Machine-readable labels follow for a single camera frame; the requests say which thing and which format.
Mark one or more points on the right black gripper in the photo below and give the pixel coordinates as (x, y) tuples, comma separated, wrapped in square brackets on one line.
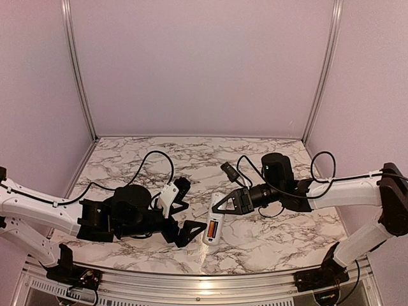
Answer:
[(243, 201)]

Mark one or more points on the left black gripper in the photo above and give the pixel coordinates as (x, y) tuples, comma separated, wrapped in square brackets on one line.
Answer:
[(171, 236)]

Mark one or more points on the orange AAA battery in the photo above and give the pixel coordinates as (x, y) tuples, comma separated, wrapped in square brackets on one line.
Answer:
[(210, 230)]

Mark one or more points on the white remote control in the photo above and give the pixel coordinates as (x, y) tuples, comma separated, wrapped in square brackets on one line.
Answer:
[(213, 217)]

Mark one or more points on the dark blue AAA battery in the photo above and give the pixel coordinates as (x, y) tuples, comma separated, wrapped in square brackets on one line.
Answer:
[(215, 229)]

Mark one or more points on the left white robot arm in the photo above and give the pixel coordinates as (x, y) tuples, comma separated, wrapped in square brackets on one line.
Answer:
[(130, 212)]

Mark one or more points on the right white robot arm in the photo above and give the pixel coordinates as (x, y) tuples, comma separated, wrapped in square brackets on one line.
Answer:
[(385, 188)]

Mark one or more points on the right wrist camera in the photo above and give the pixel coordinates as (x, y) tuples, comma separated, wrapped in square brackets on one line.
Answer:
[(232, 174)]

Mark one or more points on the front aluminium rail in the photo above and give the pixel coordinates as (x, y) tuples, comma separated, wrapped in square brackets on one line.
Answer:
[(270, 288)]

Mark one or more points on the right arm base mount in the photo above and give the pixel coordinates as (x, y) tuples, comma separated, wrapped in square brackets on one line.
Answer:
[(330, 273)]

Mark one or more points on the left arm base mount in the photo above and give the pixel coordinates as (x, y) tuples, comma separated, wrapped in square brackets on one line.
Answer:
[(67, 272)]

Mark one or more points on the right aluminium frame post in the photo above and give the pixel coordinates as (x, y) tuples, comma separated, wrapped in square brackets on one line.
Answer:
[(329, 54)]

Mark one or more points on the aluminium frame post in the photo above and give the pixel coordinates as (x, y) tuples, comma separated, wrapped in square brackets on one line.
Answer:
[(329, 54), (75, 64)]

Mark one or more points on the left aluminium frame post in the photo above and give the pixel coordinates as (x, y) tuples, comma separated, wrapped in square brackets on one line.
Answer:
[(75, 64)]

